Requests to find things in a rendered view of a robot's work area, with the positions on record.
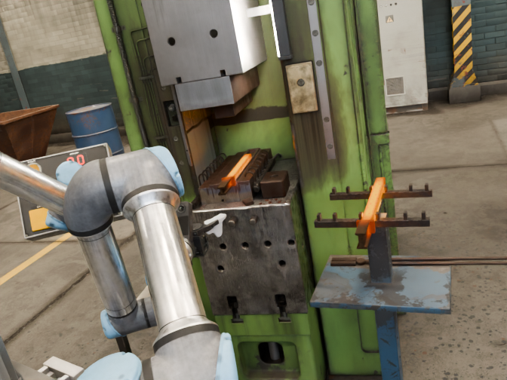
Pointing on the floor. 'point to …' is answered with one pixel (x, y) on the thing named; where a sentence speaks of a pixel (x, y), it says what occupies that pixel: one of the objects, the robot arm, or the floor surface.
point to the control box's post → (123, 344)
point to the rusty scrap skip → (26, 132)
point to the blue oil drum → (95, 127)
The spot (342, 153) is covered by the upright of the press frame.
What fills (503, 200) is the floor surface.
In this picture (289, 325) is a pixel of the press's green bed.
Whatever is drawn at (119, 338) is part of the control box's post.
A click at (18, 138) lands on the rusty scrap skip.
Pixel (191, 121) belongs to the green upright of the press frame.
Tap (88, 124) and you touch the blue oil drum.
